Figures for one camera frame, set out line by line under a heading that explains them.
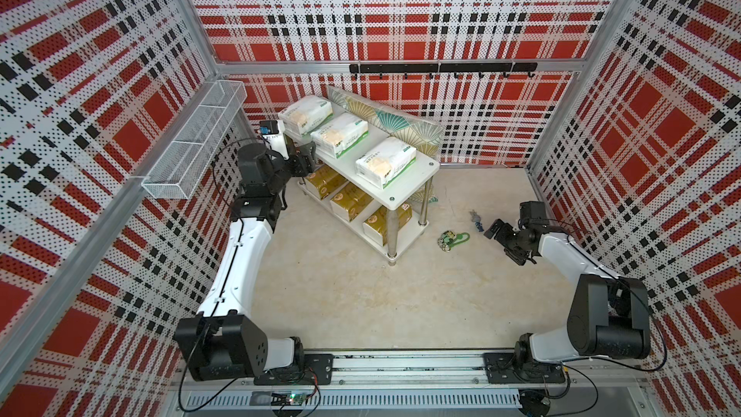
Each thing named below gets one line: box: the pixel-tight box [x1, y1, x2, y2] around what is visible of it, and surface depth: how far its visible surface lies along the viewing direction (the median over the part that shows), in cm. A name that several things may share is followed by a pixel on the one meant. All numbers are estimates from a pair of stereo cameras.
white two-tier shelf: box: [283, 129, 440, 266], surface depth 75 cm
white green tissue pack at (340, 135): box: [309, 111, 369, 159], surface depth 76 cm
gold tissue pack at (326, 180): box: [305, 163, 350, 200], surface depth 101 cm
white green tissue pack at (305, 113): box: [277, 94, 334, 136], surface depth 82 cm
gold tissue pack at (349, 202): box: [329, 182, 375, 223], surface depth 95 cm
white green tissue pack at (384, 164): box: [355, 137, 417, 190], surface depth 70 cm
